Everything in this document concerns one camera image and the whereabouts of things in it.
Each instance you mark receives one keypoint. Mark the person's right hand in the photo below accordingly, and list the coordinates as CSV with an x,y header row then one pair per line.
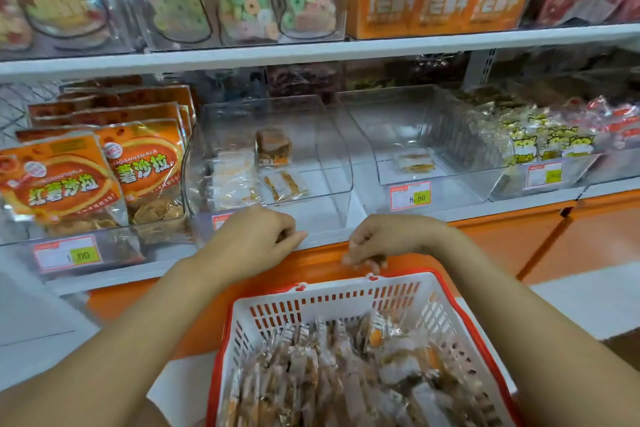
x,y
395,239

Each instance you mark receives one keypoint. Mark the person's left hand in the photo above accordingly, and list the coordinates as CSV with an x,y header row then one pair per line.
x,y
250,243

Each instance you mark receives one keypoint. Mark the row of clear snacks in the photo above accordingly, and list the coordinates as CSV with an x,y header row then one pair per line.
x,y
240,177

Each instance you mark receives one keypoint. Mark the white red-rimmed shopping basket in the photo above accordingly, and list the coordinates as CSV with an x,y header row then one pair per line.
x,y
240,317

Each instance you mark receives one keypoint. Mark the pile of small brown snacks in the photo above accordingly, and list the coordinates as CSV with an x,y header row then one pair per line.
x,y
350,377

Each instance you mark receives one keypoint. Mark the stack of orange packets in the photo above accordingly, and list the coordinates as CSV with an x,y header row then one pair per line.
x,y
60,181

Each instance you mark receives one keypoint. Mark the white snack shelf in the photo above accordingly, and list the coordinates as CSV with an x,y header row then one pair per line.
x,y
350,44

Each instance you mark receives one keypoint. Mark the person's left forearm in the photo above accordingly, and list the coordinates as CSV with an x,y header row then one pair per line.
x,y
100,362

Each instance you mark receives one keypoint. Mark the person's right forearm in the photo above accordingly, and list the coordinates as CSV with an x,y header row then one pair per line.
x,y
550,352

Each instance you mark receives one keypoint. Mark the small yellow wrapped snack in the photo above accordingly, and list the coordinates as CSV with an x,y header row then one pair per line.
x,y
415,161

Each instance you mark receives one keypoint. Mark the orange shelf base panel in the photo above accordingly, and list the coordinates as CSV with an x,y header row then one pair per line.
x,y
560,237

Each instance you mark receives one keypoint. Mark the yellow hamster snack packets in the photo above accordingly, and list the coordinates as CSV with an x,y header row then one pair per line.
x,y
535,131

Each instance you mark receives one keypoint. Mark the white yellow price tag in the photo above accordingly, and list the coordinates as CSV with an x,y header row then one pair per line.
x,y
222,221
544,173
410,195
67,253

